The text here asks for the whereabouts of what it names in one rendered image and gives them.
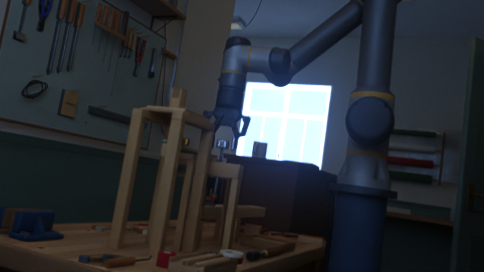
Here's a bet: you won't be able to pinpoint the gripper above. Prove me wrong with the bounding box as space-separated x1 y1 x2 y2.
202 107 252 151

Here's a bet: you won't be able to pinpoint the metal let-off knob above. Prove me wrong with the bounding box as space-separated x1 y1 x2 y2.
215 138 230 163

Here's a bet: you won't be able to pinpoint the wooden tray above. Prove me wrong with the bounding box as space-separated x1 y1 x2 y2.
167 250 240 272

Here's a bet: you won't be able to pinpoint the hammer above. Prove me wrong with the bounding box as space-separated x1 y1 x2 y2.
12 0 34 43

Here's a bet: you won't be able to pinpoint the grey mug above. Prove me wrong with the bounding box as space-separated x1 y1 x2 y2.
251 140 268 157

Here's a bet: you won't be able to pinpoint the bright window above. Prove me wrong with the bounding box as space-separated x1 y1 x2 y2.
235 80 334 171

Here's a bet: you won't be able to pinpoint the black hand tool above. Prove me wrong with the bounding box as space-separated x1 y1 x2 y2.
147 46 159 80

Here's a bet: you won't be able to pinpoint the ceiling light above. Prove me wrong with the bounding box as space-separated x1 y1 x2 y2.
229 16 250 32

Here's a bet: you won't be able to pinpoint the dark cabinet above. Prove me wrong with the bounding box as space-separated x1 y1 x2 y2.
225 154 338 245

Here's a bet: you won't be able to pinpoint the dark straight bar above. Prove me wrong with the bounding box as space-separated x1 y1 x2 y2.
87 104 132 126

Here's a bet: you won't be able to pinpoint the white tape roll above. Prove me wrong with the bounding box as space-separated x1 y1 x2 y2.
219 248 245 265

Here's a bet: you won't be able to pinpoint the wooden rack with small tools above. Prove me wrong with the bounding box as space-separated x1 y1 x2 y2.
92 2 133 58

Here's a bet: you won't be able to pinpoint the tan wooden block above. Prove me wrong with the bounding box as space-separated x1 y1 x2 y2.
57 88 81 120

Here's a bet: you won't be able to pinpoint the green felt roll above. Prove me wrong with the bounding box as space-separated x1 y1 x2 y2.
388 170 434 186
390 128 442 139

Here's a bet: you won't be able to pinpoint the red felt roll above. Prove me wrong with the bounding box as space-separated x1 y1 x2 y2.
386 155 436 170

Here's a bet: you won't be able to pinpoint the white felt roll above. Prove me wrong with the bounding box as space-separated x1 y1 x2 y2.
388 144 442 155

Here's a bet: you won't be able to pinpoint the side bench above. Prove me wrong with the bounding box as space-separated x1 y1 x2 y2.
384 180 458 229

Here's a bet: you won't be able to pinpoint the wooden felt roll rack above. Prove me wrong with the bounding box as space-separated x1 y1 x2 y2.
386 127 448 187

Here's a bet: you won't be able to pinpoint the blue bench vise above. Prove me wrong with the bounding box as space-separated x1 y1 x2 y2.
7 208 65 243

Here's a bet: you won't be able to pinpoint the green door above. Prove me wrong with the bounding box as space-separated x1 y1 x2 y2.
450 36 484 272

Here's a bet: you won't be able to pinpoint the wooden piano action frame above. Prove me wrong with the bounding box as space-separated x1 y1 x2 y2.
108 104 267 255

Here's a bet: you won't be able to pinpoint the red handled pliers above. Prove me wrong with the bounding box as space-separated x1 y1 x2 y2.
131 35 149 79

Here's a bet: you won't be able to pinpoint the wooden wall shelf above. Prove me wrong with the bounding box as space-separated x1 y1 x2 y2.
127 0 188 22

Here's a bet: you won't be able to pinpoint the black handled screwdriver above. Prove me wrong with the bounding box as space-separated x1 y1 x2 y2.
245 240 298 263

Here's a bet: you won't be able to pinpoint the grey tool wall board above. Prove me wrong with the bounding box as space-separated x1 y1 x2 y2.
0 0 180 153

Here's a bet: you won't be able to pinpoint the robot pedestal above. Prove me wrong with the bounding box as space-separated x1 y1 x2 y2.
326 183 399 272

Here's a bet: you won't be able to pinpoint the wooden handled chisel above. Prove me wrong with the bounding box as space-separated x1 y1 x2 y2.
56 0 79 74
66 2 87 73
45 0 70 76

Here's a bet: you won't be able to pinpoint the brown handled tool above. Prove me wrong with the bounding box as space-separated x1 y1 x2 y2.
78 253 153 270

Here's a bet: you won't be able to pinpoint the black coiled cord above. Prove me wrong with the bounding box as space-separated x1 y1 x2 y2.
20 78 50 101

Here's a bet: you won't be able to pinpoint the blue handled pliers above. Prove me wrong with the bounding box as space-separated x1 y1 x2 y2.
36 0 55 34

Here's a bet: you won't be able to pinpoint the brass door handle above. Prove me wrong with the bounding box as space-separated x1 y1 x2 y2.
467 183 484 212

